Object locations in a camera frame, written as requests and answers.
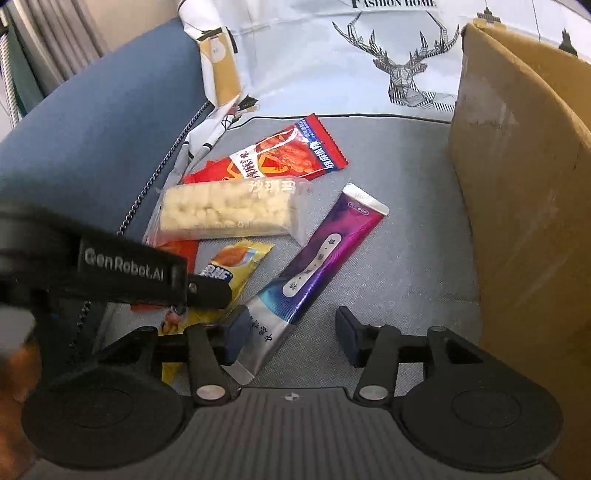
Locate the long purple snack packet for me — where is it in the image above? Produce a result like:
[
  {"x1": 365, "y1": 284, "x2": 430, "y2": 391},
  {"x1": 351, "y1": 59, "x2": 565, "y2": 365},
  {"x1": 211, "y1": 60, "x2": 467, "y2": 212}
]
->
[{"x1": 222, "y1": 183, "x2": 390, "y2": 385}]

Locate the grey curtain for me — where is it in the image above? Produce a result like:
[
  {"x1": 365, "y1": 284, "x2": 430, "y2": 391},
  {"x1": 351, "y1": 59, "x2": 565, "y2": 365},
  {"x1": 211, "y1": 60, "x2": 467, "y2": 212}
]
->
[{"x1": 7, "y1": 0, "x2": 109, "y2": 90}]

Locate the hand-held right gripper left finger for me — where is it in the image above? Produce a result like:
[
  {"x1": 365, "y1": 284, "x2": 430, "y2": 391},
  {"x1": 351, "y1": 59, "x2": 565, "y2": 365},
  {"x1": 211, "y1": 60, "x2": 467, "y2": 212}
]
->
[{"x1": 90, "y1": 305, "x2": 253, "y2": 408}]

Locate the blue sofa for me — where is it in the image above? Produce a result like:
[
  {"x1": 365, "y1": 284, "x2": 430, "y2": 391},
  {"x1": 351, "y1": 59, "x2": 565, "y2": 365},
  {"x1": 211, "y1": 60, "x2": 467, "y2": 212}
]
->
[{"x1": 0, "y1": 17, "x2": 213, "y2": 241}]

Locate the yellow snack packet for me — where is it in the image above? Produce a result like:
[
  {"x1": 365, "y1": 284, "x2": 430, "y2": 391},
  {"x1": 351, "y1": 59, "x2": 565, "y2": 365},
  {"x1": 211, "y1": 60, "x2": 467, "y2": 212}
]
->
[{"x1": 158, "y1": 239, "x2": 274, "y2": 385}]

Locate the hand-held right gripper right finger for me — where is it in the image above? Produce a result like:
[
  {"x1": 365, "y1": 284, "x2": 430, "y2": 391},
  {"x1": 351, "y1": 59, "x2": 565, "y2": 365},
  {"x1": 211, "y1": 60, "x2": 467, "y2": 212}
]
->
[{"x1": 335, "y1": 305, "x2": 504, "y2": 402}]

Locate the red spicy snack packet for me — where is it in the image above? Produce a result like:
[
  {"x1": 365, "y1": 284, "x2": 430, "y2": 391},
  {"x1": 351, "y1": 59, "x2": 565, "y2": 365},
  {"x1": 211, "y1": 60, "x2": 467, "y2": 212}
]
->
[{"x1": 183, "y1": 113, "x2": 350, "y2": 185}]

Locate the brown cardboard box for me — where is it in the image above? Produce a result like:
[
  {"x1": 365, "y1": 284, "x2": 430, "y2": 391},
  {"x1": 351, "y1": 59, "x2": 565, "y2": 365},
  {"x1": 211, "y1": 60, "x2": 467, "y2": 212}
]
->
[{"x1": 449, "y1": 22, "x2": 591, "y2": 480}]

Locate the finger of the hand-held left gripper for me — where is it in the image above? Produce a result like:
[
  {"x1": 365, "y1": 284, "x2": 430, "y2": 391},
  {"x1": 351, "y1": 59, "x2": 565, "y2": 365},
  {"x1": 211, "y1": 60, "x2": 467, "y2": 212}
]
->
[{"x1": 186, "y1": 273, "x2": 232, "y2": 311}]

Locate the clear puffed rice packet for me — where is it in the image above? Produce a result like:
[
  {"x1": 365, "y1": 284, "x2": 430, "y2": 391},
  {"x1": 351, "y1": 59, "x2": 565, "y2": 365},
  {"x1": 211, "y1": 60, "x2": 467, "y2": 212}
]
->
[{"x1": 143, "y1": 178, "x2": 315, "y2": 245}]

